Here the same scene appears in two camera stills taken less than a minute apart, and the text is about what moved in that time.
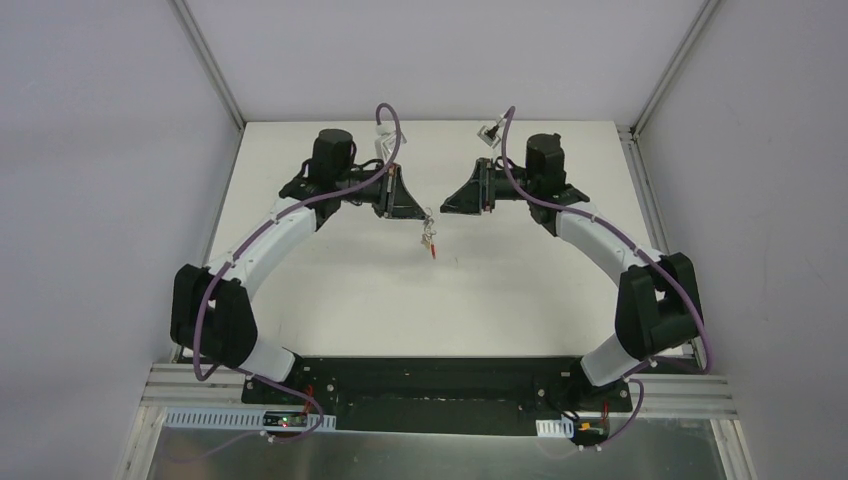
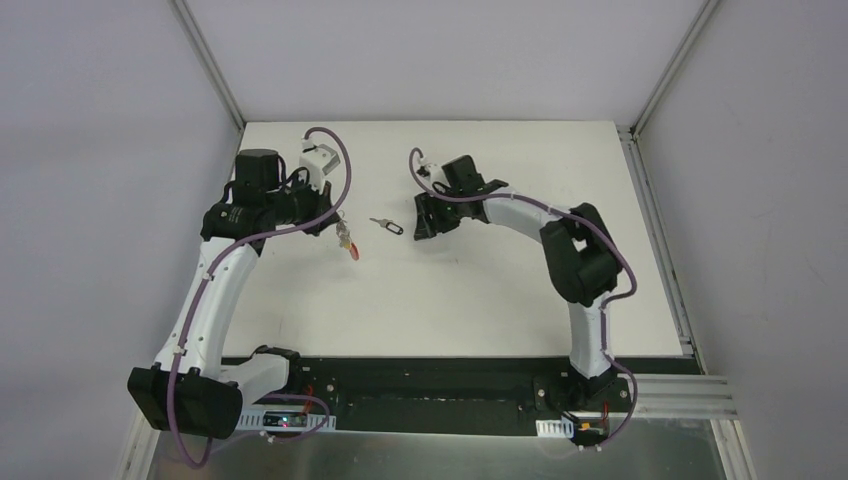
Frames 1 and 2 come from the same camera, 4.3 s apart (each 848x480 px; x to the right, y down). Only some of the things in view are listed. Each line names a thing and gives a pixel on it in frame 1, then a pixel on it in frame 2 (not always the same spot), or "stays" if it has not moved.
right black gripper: (489, 186) → (437, 213)
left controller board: (284, 419) stays
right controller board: (588, 431) stays
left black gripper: (390, 192) → (322, 208)
